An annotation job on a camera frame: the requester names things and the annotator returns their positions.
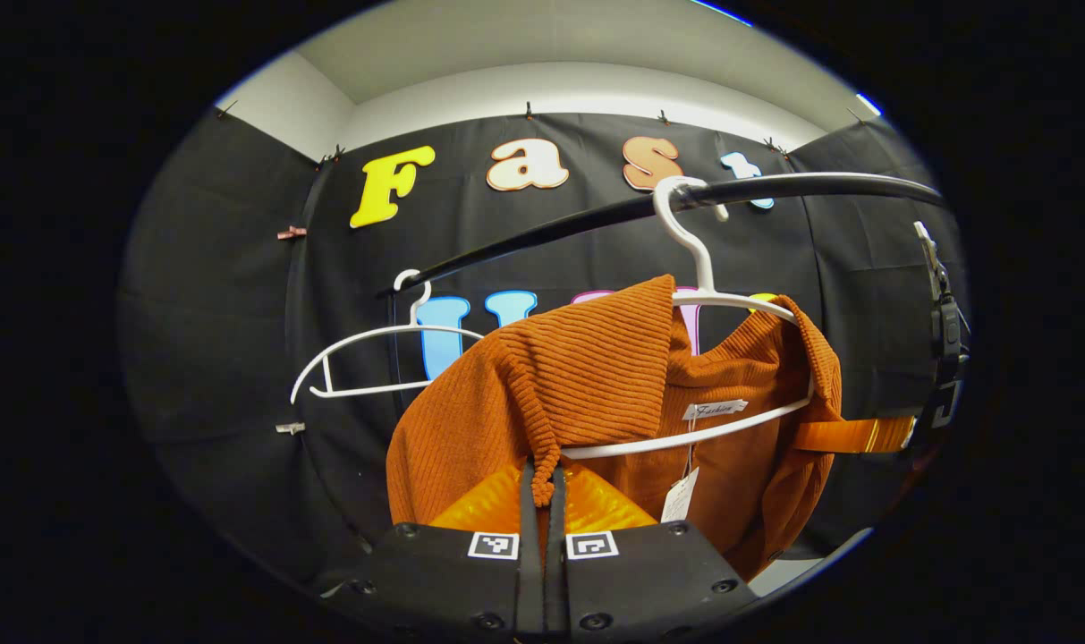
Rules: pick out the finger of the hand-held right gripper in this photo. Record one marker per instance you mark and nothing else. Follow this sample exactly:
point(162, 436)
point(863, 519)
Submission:
point(851, 436)

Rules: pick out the small ceiling light panel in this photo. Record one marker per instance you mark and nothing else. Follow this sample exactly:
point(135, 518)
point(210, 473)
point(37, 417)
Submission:
point(868, 104)

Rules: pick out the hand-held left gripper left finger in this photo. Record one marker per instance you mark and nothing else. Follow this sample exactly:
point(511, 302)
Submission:
point(529, 572)

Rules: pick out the silver clip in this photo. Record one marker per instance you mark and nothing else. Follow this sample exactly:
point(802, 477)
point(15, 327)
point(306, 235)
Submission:
point(290, 428)

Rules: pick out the black clothes rack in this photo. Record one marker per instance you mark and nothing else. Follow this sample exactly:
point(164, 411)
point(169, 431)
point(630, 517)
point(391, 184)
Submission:
point(819, 185)

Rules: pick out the red clip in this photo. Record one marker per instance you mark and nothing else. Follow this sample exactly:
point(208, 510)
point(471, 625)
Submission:
point(292, 233)

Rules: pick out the white clothes hanger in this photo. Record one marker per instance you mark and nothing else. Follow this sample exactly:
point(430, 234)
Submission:
point(701, 258)
point(372, 389)

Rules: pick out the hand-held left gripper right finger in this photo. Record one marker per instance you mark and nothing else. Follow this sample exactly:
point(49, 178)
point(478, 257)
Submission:
point(555, 572)

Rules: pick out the black backdrop cloth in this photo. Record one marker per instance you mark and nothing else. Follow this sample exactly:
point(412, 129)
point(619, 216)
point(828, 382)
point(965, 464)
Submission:
point(220, 313)

